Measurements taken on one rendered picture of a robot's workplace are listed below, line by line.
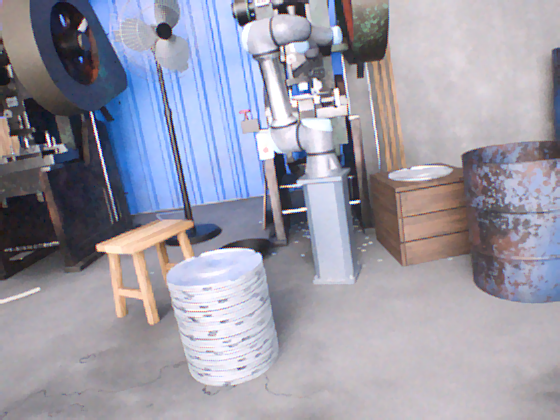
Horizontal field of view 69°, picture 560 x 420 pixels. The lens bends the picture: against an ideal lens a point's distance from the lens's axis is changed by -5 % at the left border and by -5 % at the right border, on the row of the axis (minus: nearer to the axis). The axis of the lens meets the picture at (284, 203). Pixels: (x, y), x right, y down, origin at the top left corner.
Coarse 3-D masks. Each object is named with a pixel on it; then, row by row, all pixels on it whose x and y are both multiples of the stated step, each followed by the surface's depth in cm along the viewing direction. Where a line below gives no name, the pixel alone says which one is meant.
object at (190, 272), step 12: (216, 252) 140; (228, 252) 139; (240, 252) 137; (252, 252) 135; (180, 264) 134; (192, 264) 133; (204, 264) 129; (216, 264) 127; (228, 264) 126; (240, 264) 126; (252, 264) 124; (168, 276) 125; (180, 276) 124; (192, 276) 122; (204, 276) 121; (216, 276) 119; (228, 276) 118; (240, 276) 116
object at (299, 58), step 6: (288, 48) 233; (288, 54) 234; (294, 54) 233; (300, 54) 233; (288, 60) 233; (294, 60) 233; (300, 60) 234; (288, 66) 235; (294, 66) 232; (288, 72) 236; (306, 72) 233; (288, 78) 237; (294, 78) 236
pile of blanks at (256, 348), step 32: (192, 288) 114; (224, 288) 114; (256, 288) 121; (192, 320) 117; (224, 320) 117; (256, 320) 121; (192, 352) 121; (224, 352) 117; (256, 352) 121; (224, 384) 120
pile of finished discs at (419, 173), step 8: (416, 168) 206; (424, 168) 203; (432, 168) 200; (440, 168) 197; (448, 168) 193; (392, 176) 197; (400, 176) 194; (408, 176) 191; (416, 176) 188; (424, 176) 186; (432, 176) 183; (440, 176) 180
